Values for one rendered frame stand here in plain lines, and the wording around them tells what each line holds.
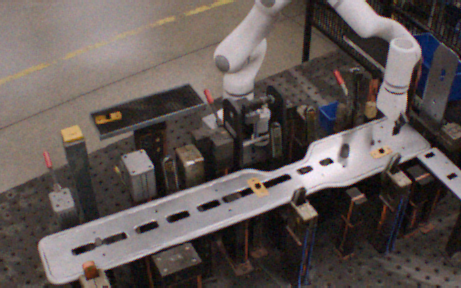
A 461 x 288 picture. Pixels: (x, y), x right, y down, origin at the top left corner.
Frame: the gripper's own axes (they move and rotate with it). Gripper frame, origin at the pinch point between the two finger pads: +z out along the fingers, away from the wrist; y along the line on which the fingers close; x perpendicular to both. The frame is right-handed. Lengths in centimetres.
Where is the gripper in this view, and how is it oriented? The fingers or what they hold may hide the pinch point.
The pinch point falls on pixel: (387, 124)
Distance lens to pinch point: 195.9
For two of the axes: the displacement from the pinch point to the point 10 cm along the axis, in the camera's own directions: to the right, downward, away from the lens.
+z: 0.0, 7.5, 6.6
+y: 4.5, 5.9, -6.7
